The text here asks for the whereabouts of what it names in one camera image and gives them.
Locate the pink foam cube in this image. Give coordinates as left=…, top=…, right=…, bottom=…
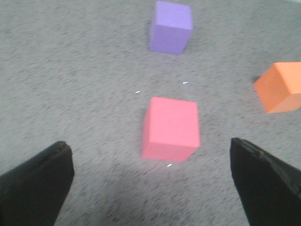
left=142, top=97, right=200, bottom=162

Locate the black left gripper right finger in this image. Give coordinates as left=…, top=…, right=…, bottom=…
left=230, top=137, right=301, bottom=226

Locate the purple foam cube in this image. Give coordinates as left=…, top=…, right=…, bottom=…
left=149, top=0, right=193, bottom=55

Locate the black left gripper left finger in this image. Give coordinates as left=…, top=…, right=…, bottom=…
left=0, top=141, right=74, bottom=226

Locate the orange foam cube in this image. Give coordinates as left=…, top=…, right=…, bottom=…
left=253, top=62, right=301, bottom=113

